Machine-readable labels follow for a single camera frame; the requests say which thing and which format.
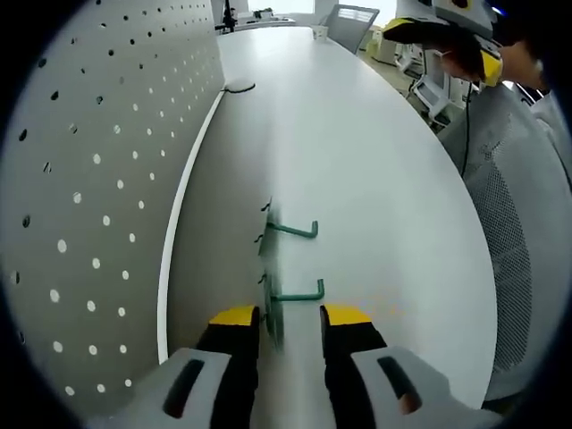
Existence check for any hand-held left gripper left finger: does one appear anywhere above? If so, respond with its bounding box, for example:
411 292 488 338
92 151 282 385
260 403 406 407
87 305 261 429

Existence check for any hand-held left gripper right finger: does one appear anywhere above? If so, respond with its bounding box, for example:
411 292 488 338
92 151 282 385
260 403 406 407
318 303 486 429

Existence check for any green hook assembly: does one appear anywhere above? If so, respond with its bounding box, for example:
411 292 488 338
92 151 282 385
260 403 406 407
255 195 320 259
258 273 326 349

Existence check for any white perforated mounting plate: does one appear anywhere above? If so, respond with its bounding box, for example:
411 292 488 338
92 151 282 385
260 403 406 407
2 0 257 406

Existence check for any white swivel chair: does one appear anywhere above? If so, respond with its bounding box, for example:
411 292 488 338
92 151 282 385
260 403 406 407
408 48 464 130

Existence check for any white background desk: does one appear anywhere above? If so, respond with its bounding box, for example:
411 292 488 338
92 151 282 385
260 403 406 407
235 9 297 31

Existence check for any black tripod stand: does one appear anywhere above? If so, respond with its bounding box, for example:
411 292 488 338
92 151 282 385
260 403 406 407
214 0 239 33

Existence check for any black cable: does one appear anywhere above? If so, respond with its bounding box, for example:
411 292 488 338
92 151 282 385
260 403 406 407
459 82 474 178

